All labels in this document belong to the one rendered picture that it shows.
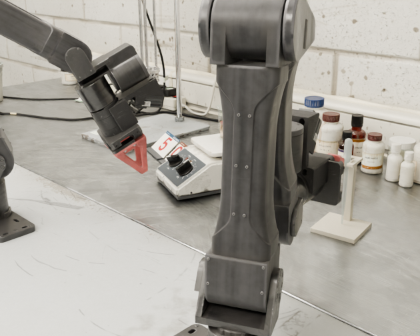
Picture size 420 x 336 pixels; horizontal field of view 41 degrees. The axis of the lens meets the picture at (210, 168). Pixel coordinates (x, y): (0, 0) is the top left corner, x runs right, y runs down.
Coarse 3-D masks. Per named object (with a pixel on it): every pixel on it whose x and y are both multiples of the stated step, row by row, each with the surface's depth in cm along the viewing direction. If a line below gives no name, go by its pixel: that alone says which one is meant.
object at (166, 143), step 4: (164, 136) 141; (168, 136) 140; (160, 140) 141; (164, 140) 140; (168, 140) 138; (172, 140) 137; (156, 144) 141; (160, 144) 140; (164, 144) 138; (168, 144) 137; (172, 144) 136; (156, 148) 139; (160, 148) 138; (164, 148) 137; (168, 148) 136; (164, 152) 135
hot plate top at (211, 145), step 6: (192, 138) 120; (198, 138) 120; (204, 138) 120; (210, 138) 120; (216, 138) 120; (198, 144) 117; (204, 144) 116; (210, 144) 116; (216, 144) 116; (222, 144) 116; (204, 150) 114; (210, 150) 112; (216, 150) 112; (216, 156) 111
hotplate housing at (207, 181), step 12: (204, 156) 115; (204, 168) 111; (216, 168) 111; (168, 180) 114; (192, 180) 110; (204, 180) 111; (216, 180) 112; (180, 192) 110; (192, 192) 111; (204, 192) 112; (216, 192) 113
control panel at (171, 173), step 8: (184, 152) 120; (184, 160) 117; (192, 160) 115; (200, 160) 114; (160, 168) 119; (168, 168) 117; (200, 168) 111; (168, 176) 115; (176, 176) 113; (184, 176) 112; (176, 184) 111
